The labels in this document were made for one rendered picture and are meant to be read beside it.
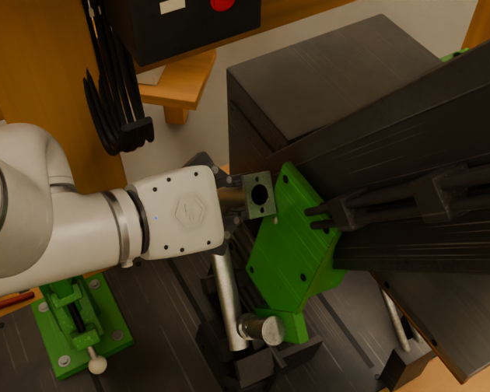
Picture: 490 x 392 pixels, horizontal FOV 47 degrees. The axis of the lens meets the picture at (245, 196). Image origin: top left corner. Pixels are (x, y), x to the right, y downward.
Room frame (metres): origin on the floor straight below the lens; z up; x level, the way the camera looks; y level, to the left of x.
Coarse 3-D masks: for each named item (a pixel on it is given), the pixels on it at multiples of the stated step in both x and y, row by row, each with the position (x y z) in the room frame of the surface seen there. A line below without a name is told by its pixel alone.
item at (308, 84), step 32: (352, 32) 0.78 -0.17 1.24; (384, 32) 0.78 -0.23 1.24; (256, 64) 0.70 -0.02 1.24; (288, 64) 0.70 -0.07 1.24; (320, 64) 0.70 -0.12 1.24; (352, 64) 0.70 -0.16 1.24; (384, 64) 0.70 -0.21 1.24; (416, 64) 0.70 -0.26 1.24; (256, 96) 0.62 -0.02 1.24; (288, 96) 0.62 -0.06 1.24; (320, 96) 0.62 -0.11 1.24; (352, 96) 0.62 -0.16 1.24; (256, 128) 0.61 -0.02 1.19; (288, 128) 0.56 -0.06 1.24; (256, 160) 0.60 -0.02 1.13; (256, 224) 0.60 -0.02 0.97
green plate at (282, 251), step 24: (288, 168) 0.45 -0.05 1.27; (288, 192) 0.44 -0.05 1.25; (312, 192) 0.42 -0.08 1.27; (264, 216) 0.45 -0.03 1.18; (288, 216) 0.42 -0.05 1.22; (312, 216) 0.40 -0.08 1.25; (264, 240) 0.43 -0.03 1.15; (288, 240) 0.40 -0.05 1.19; (312, 240) 0.38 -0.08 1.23; (336, 240) 0.36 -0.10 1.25; (264, 264) 0.41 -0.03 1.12; (288, 264) 0.39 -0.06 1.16; (312, 264) 0.36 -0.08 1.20; (264, 288) 0.40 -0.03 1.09; (288, 288) 0.37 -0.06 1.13; (312, 288) 0.35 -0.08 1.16
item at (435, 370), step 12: (432, 360) 0.37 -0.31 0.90; (432, 372) 0.35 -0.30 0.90; (444, 372) 0.35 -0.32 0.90; (480, 372) 0.35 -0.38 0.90; (408, 384) 0.33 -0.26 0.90; (420, 384) 0.33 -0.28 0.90; (432, 384) 0.33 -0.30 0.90; (444, 384) 0.33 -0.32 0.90; (456, 384) 0.33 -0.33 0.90; (468, 384) 0.33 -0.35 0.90; (480, 384) 0.33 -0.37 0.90
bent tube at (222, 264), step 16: (256, 176) 0.46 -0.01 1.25; (224, 192) 0.48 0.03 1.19; (240, 192) 0.46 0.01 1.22; (256, 192) 0.47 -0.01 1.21; (272, 192) 0.45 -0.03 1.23; (224, 208) 0.48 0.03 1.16; (256, 208) 0.43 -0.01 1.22; (272, 208) 0.44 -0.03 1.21; (224, 256) 0.45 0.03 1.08; (224, 272) 0.43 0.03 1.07; (224, 288) 0.42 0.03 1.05; (224, 304) 0.40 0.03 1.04; (240, 304) 0.40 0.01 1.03; (224, 320) 0.38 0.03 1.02
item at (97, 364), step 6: (90, 348) 0.36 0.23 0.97; (90, 354) 0.35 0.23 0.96; (96, 354) 0.36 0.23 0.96; (90, 360) 0.35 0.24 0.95; (96, 360) 0.35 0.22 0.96; (102, 360) 0.35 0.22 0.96; (90, 366) 0.34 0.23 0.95; (96, 366) 0.34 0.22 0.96; (102, 366) 0.34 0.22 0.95; (96, 372) 0.33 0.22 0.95; (102, 372) 0.33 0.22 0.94
